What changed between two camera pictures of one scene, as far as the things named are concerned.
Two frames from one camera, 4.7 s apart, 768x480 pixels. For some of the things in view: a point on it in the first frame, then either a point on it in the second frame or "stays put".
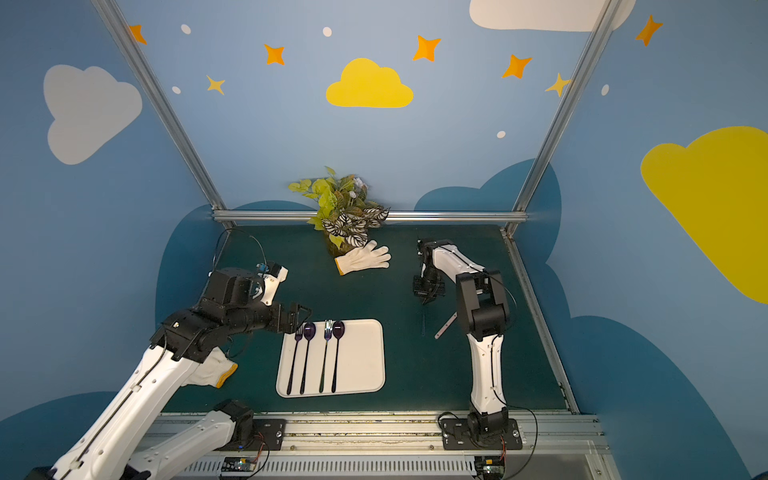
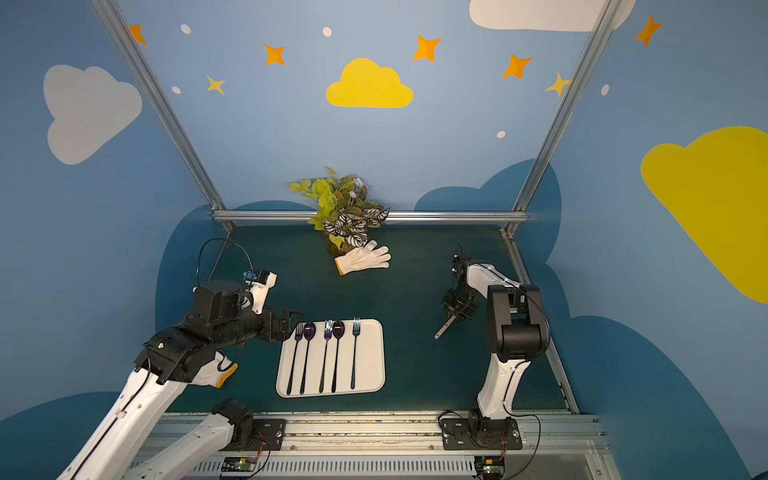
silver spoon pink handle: x=445 y=326 stays put
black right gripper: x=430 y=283 → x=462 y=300
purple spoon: x=309 y=331 stays put
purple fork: x=298 y=337 stays put
